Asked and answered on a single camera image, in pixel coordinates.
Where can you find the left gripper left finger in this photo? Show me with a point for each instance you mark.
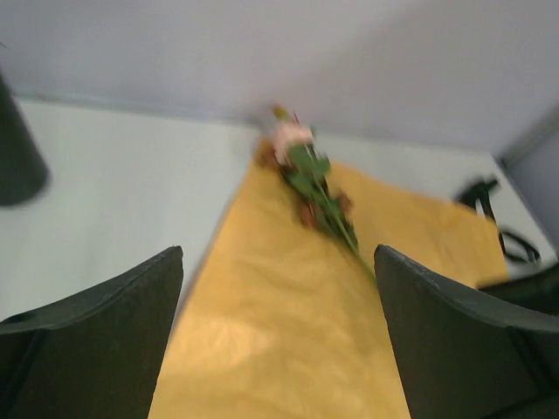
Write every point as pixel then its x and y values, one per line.
pixel 97 353

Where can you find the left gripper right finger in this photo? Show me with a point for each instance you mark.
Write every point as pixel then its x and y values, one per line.
pixel 462 353

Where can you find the orange wrapping paper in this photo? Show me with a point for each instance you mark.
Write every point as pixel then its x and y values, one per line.
pixel 284 322

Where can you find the light pink carnation stem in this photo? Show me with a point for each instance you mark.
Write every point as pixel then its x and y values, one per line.
pixel 287 132

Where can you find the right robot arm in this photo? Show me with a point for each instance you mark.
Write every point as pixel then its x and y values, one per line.
pixel 538 292

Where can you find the black cylindrical vase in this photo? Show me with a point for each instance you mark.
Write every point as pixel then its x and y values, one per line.
pixel 24 173

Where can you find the brown dried flower stem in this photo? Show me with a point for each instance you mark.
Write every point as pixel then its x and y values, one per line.
pixel 306 172

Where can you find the right aluminium frame post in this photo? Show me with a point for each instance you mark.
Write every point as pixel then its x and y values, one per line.
pixel 540 132

